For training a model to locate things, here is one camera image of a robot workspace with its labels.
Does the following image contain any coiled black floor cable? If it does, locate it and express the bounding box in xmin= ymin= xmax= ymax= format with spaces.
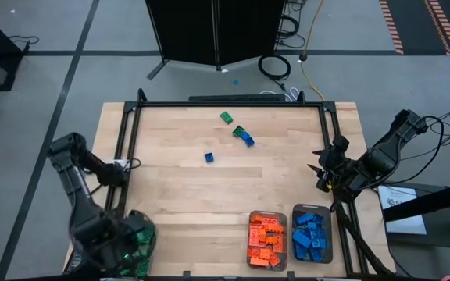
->
xmin=257 ymin=53 xmax=291 ymax=81

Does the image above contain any thin black floor cable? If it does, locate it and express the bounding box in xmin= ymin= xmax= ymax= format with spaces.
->
xmin=8 ymin=34 xmax=41 ymax=54
xmin=400 ymin=108 xmax=450 ymax=184

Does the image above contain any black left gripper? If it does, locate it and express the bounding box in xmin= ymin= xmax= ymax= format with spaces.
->
xmin=102 ymin=209 xmax=158 ymax=271

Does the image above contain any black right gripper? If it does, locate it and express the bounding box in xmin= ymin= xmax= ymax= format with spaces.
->
xmin=306 ymin=134 xmax=363 ymax=196

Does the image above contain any black beam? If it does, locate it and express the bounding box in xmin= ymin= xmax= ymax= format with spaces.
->
xmin=383 ymin=189 xmax=450 ymax=223

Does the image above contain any black cable bundle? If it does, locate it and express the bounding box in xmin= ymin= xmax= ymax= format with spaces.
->
xmin=336 ymin=198 xmax=396 ymax=276
xmin=277 ymin=0 xmax=308 ymax=50

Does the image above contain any white cable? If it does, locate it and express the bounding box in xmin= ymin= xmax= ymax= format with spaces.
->
xmin=259 ymin=87 xmax=300 ymax=103

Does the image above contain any black mat with striped edges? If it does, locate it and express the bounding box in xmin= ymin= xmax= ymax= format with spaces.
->
xmin=379 ymin=0 xmax=450 ymax=55

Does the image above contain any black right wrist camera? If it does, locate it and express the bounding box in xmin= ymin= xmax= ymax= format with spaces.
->
xmin=316 ymin=171 xmax=334 ymax=193

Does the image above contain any yellow power cable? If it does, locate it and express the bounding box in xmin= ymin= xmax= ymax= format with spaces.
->
xmin=298 ymin=0 xmax=327 ymax=101

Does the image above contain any clear plastic bin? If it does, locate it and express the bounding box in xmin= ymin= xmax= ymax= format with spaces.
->
xmin=119 ymin=212 xmax=159 ymax=280
xmin=290 ymin=203 xmax=334 ymax=265
xmin=247 ymin=210 xmax=289 ymax=272

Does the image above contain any black folding partition screen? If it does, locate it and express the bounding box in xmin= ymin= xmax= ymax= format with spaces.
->
xmin=145 ymin=0 xmax=288 ymax=81

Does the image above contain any white printed paper sheet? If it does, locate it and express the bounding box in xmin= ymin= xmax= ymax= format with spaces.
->
xmin=376 ymin=183 xmax=428 ymax=236

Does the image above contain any long black power strip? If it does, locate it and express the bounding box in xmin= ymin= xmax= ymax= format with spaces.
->
xmin=188 ymin=93 xmax=287 ymax=103

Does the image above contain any black arm base cable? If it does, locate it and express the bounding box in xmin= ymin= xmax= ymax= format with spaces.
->
xmin=87 ymin=181 xmax=107 ymax=196

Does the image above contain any black aluminium table frame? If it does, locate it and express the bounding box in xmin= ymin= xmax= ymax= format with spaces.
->
xmin=105 ymin=88 xmax=369 ymax=279

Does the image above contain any dark grey side table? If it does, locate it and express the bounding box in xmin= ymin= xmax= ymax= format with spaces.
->
xmin=373 ymin=179 xmax=450 ymax=281

